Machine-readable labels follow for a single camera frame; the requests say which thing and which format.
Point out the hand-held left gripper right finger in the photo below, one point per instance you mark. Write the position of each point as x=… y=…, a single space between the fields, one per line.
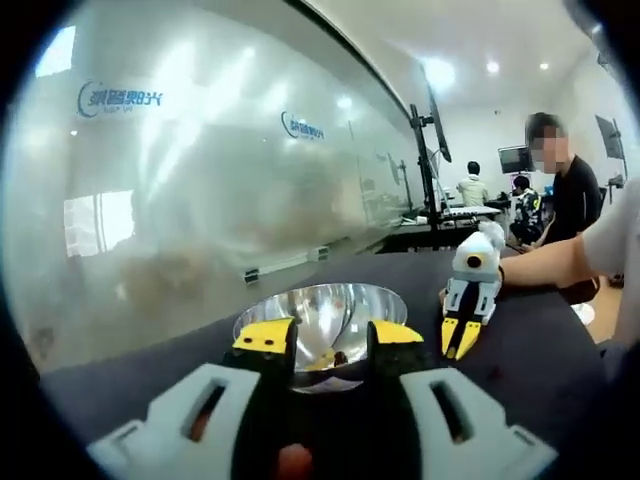
x=500 y=450

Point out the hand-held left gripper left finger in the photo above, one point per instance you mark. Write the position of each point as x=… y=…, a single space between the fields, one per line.
x=160 y=425

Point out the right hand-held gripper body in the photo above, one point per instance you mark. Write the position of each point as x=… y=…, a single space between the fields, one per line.
x=475 y=262

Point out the dark red gummy candy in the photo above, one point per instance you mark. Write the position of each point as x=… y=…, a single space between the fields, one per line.
x=341 y=358

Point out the metal bowl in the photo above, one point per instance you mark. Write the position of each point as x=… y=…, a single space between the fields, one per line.
x=320 y=310

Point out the yellow gummy candy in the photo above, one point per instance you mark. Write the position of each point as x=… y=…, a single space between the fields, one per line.
x=325 y=358

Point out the person's right hand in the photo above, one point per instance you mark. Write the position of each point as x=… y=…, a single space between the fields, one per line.
x=443 y=296

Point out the person's left hand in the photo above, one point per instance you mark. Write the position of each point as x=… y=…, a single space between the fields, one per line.
x=295 y=462

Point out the black monitor stand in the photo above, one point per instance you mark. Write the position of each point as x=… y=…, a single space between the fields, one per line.
x=425 y=185

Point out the small monitor with stand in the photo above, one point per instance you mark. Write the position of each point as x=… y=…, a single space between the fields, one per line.
x=396 y=170

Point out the metal glass clamp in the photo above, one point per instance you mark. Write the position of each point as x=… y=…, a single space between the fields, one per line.
x=251 y=276
x=321 y=253

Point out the large round ceiling light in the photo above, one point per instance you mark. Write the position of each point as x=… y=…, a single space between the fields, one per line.
x=440 y=73

